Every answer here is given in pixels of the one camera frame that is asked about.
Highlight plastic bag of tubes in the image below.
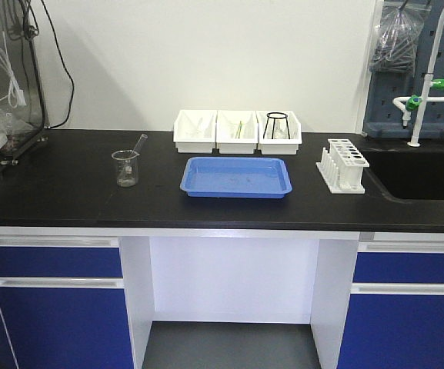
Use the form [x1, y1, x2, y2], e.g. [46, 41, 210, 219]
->
[369, 1, 431, 75]

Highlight black wire tripod stand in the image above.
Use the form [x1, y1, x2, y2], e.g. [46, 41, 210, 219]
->
[263, 111, 291, 139]

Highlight clear glass test tube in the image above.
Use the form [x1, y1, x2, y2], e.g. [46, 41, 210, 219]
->
[127, 134, 148, 172]

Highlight black lab sink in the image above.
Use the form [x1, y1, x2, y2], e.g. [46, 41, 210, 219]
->
[364, 147, 444, 200]

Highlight glass flask in right bin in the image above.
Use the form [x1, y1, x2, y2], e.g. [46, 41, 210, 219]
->
[270, 118, 290, 139]

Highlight blue plastic tray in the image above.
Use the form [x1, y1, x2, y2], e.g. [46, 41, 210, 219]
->
[180, 157, 292, 199]

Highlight yellow green plastic spatulas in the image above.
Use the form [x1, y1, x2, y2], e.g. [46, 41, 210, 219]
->
[235, 121, 243, 138]

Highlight black power cable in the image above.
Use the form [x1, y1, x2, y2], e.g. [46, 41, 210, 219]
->
[8, 0, 75, 130]

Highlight blue grey pegboard drying rack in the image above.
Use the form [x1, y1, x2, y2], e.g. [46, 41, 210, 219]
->
[362, 1, 444, 139]

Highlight glass beaker in middle bin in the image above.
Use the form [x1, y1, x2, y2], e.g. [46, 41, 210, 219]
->
[229, 120, 254, 139]

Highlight clear enclosure with steel frame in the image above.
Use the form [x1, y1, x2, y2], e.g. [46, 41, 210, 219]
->
[0, 1, 48, 174]

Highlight blue right cabinet drawers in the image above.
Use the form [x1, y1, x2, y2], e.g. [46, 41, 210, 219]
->
[337, 241, 444, 368]

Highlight left white plastic bin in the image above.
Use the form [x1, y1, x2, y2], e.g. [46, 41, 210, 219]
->
[173, 109, 217, 154]

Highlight glassware in left bin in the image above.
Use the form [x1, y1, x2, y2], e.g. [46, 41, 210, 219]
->
[186, 118, 211, 138]

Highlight right white plastic bin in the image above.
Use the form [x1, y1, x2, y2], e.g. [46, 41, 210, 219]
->
[255, 111, 302, 155]

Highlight blue left cabinet drawers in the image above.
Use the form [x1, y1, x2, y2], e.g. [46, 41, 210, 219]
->
[0, 236, 136, 368]

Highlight blue cabinet drawers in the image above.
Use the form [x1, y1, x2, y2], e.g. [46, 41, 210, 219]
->
[0, 236, 136, 368]
[337, 241, 444, 368]

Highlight white gooseneck lab faucet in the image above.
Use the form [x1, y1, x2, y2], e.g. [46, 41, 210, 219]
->
[392, 8, 444, 148]

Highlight middle white plastic bin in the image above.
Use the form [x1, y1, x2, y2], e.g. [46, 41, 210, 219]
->
[215, 110, 259, 155]

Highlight white test tube rack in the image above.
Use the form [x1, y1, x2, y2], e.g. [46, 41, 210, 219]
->
[315, 138, 369, 194]

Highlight white plastic bin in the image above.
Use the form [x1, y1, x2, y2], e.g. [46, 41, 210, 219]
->
[255, 111, 302, 155]
[173, 109, 217, 154]
[215, 110, 259, 155]

